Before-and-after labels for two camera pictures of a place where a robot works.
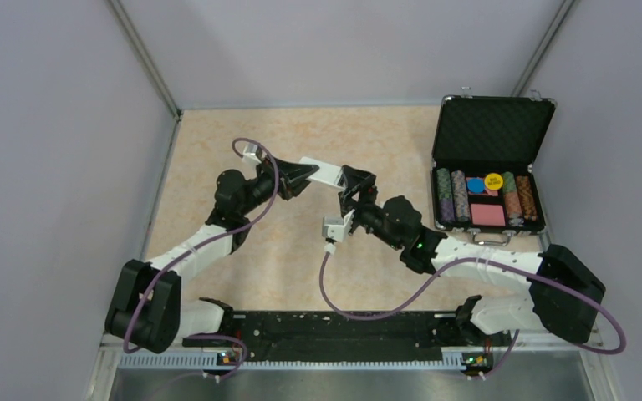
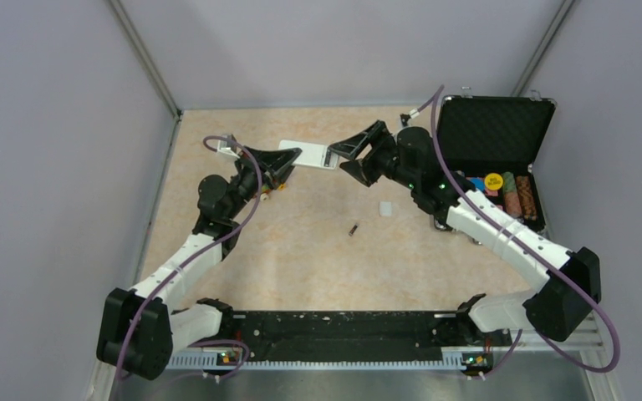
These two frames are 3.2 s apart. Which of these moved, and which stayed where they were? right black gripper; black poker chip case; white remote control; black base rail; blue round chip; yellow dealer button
Moved: right black gripper; white remote control
Stayed: yellow dealer button; black base rail; black poker chip case; blue round chip
